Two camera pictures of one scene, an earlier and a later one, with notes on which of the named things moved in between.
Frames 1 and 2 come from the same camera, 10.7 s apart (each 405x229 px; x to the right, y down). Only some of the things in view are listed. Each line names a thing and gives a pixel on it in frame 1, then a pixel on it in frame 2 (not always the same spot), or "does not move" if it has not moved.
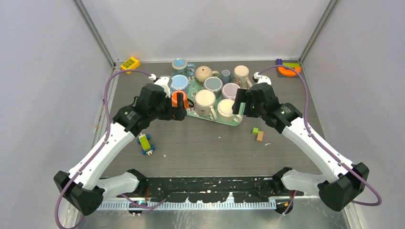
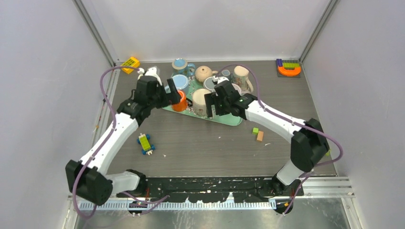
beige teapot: (203, 72) does not move
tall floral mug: (240, 77) does not move
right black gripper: (244, 96) → (210, 99)
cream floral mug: (204, 101) does not move
